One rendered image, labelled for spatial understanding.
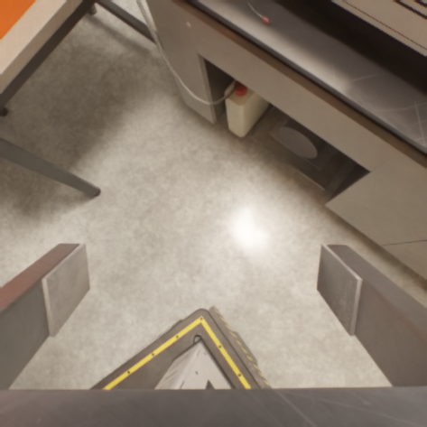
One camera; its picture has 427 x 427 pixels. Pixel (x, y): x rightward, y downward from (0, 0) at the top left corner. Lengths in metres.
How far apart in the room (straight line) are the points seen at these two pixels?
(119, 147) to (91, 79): 0.37
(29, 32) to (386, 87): 0.72
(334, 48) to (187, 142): 0.85
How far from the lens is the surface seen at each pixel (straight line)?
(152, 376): 1.07
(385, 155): 0.70
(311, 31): 0.67
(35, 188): 1.59
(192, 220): 1.28
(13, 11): 0.87
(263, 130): 1.36
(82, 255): 0.17
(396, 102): 0.63
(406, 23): 0.58
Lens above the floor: 1.25
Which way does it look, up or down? 79 degrees down
